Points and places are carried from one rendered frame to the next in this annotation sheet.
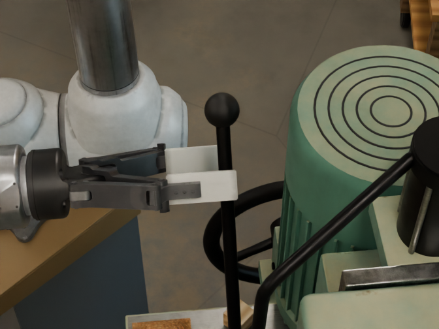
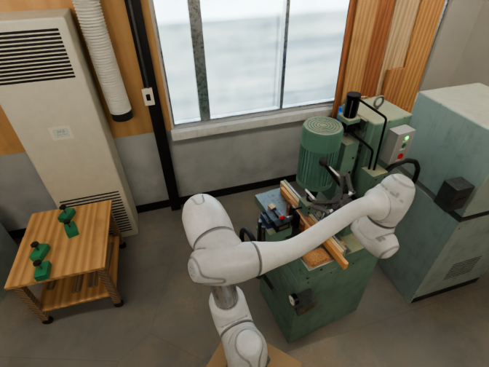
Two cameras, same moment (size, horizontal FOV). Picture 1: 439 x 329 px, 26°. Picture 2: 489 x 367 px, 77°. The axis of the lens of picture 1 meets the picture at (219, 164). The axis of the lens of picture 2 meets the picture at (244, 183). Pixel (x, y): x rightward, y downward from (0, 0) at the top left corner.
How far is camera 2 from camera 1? 151 cm
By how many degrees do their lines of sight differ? 69
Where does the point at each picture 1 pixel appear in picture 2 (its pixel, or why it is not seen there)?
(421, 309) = (365, 114)
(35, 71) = not seen: outside the picture
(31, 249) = (271, 354)
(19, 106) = (249, 330)
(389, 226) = (353, 119)
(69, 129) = (245, 317)
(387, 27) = (50, 328)
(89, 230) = not seen: hidden behind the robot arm
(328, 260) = (346, 144)
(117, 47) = not seen: hidden behind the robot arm
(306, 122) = (335, 132)
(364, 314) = (372, 119)
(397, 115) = (323, 124)
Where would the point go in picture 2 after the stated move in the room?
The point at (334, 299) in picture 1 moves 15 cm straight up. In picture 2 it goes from (372, 121) to (382, 87)
